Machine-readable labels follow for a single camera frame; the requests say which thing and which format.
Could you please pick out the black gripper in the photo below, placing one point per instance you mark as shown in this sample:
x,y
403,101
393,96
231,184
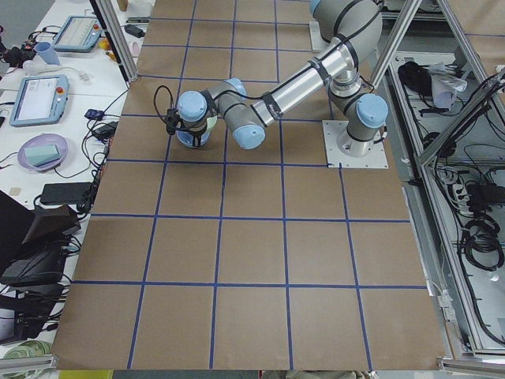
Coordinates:
x,y
196,139

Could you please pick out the blue bowl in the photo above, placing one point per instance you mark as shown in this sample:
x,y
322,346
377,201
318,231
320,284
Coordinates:
x,y
191,140

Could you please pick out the aluminium frame post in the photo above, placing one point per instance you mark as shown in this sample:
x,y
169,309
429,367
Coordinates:
x,y
113,31

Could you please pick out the light blue plastic cup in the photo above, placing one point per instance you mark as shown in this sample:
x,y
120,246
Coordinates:
x,y
47,53

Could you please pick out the green bowl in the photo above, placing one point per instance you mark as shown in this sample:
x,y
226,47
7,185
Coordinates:
x,y
211,121

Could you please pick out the teal sponge block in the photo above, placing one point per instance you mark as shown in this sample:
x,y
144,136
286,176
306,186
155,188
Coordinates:
x,y
39,155

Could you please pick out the near blue teach pendant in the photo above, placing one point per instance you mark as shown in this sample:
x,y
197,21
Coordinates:
x,y
40,101

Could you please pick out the black laptop stand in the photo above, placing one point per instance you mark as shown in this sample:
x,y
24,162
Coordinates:
x,y
30,237

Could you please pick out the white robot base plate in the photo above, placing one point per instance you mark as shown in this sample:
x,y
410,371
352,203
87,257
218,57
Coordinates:
x,y
369,158

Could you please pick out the far blue teach pendant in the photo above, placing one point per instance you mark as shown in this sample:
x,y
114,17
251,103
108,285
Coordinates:
x,y
79,34

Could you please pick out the black power adapter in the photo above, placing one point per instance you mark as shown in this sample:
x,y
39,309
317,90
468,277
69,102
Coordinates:
x,y
134,31

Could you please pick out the pink cup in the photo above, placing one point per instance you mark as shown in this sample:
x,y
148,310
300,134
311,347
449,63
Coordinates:
x,y
134,48

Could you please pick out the black flat device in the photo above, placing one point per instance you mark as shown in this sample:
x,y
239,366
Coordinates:
x,y
68,193

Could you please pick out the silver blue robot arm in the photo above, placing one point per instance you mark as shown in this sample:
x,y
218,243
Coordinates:
x,y
351,30

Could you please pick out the small blue usb device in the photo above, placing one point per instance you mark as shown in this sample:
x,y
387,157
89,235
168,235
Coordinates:
x,y
93,114

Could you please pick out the blue teach pendant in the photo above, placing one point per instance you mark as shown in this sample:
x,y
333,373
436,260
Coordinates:
x,y
79,34
40,101

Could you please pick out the lavender plate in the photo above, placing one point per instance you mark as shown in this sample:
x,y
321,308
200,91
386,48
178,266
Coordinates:
x,y
42,139

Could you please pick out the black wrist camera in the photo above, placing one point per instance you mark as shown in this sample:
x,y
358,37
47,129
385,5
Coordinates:
x,y
171,120

